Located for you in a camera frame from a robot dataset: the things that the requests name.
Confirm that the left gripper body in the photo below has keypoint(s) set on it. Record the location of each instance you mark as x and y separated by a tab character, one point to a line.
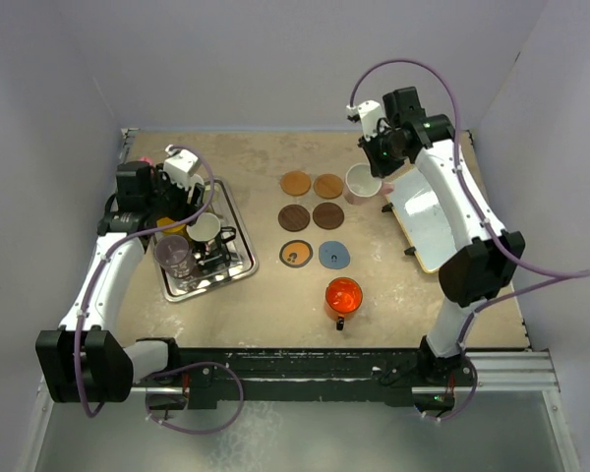
168	200

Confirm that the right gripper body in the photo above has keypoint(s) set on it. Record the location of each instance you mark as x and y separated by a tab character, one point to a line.
383	150

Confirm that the pink mug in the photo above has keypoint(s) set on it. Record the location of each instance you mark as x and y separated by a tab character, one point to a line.
360	185

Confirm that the silver metal tray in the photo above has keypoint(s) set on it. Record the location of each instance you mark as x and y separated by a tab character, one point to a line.
238	261

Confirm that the dark wood coaster bottom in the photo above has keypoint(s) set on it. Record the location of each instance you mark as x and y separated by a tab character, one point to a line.
328	216

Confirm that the dark wood coaster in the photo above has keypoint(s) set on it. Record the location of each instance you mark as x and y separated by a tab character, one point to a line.
294	218
328	216

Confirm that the dark wood coaster top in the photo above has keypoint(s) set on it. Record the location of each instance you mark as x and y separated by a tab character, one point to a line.
294	218

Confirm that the orange black face coaster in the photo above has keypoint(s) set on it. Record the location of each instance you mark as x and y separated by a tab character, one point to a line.
296	253

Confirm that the blue face coaster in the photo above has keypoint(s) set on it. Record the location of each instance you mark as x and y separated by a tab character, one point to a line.
334	255

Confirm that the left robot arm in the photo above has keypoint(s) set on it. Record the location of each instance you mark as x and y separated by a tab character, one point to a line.
81	360

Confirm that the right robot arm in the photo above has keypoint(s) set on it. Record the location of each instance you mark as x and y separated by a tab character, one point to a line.
486	252

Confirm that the green mug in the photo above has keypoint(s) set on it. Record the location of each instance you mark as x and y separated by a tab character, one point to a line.
212	192

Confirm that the yellow mug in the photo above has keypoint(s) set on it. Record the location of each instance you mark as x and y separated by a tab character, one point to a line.
164	226

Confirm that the black and white mug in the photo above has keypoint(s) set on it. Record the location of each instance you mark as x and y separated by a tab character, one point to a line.
210	237

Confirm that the orange mug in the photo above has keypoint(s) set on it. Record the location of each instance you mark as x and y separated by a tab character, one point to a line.
343	297

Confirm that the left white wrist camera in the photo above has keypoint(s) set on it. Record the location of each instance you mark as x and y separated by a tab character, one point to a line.
181	166

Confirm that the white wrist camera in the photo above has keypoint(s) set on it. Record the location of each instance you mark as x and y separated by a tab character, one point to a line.
370	115
181	166

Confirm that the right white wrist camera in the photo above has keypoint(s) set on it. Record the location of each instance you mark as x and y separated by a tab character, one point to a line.
370	115

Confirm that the white board wooden frame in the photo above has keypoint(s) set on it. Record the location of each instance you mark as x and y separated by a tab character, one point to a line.
420	216

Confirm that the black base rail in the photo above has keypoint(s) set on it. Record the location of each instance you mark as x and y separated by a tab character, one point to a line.
396	377

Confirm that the aluminium frame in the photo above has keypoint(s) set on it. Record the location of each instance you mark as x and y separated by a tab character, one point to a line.
513	421

